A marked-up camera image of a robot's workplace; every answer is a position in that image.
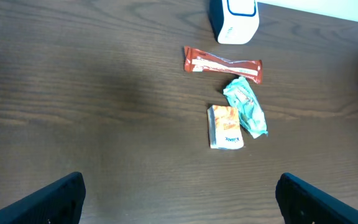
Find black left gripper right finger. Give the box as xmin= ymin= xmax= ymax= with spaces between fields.
xmin=275 ymin=172 xmax=358 ymax=224

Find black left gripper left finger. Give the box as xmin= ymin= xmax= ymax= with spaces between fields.
xmin=0 ymin=172 xmax=86 ymax=224

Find orange tissue packet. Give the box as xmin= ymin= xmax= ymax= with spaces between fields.
xmin=207 ymin=105 xmax=244 ymax=150

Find teal snack wrapper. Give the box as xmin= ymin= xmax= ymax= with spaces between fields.
xmin=223 ymin=77 xmax=269 ymax=139

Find brown snack bar wrapper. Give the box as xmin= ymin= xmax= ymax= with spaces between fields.
xmin=183 ymin=46 xmax=263 ymax=84

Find white barcode scanner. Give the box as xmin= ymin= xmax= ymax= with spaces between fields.
xmin=209 ymin=0 xmax=259 ymax=45

